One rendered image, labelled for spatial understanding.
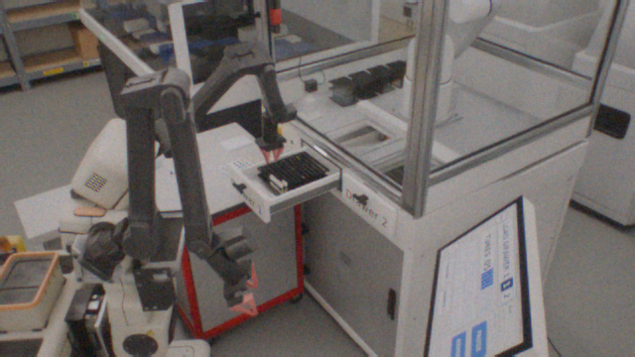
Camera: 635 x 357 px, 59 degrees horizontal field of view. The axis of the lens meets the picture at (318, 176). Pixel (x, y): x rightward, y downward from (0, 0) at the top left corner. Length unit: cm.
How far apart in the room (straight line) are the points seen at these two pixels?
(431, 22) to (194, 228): 81
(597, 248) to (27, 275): 282
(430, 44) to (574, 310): 185
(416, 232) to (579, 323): 133
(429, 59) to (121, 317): 114
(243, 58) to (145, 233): 53
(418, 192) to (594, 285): 165
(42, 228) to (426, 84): 151
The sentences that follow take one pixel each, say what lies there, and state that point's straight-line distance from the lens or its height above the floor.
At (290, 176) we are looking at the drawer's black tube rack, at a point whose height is 90.
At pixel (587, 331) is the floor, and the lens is 299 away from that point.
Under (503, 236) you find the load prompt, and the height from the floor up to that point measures 115.
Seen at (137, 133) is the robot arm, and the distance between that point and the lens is 120.
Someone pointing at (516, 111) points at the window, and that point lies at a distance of 202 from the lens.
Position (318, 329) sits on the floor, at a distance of 274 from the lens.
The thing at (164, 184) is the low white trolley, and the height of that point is 76.
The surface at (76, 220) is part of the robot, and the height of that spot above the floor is 122.
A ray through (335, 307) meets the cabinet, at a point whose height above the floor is 13.
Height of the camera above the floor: 206
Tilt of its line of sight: 34 degrees down
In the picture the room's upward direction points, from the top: 1 degrees counter-clockwise
